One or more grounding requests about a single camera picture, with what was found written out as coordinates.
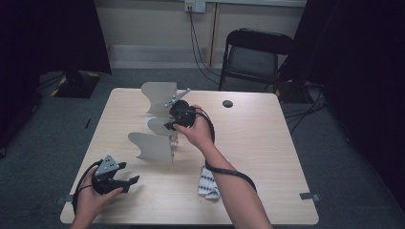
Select white wall socket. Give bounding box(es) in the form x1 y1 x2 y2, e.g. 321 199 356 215
184 0 207 13

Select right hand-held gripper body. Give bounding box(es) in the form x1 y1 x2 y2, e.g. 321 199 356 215
164 88 198 129

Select person's right hand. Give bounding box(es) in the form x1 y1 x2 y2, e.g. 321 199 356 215
173 106 216 156

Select beige wall conduit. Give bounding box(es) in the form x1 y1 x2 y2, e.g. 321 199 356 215
208 3 222 69

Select black folding chair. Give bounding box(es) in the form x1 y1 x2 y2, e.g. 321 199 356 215
219 28 294 94

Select white expandable metal rack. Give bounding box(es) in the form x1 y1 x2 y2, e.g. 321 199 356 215
127 81 180 164

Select black wall socket cable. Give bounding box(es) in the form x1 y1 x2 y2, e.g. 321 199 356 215
187 7 224 79

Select black floor cables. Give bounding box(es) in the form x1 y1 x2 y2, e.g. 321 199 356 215
285 82 329 135

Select black stand base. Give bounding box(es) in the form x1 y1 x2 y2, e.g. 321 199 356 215
51 70 102 99

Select person's left hand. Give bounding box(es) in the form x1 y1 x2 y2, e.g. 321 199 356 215
75 166 123 223

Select grey tape strip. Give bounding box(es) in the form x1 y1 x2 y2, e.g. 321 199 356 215
299 192 320 202
54 194 75 205

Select right hand-held gripper black cable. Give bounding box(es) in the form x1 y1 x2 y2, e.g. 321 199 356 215
187 107 258 194

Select white cloth with grey diamonds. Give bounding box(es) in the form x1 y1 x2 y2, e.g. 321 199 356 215
198 163 222 200

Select hand-held gripper black cable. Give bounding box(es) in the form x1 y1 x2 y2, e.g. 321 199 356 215
187 107 258 194
71 159 103 216

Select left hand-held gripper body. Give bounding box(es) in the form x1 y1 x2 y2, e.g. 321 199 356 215
92 155 132 196

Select left hand-held gripper black cable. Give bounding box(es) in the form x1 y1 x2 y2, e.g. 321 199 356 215
71 159 103 216

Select dark curtain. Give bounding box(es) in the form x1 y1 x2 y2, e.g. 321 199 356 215
0 0 113 151
280 0 405 201

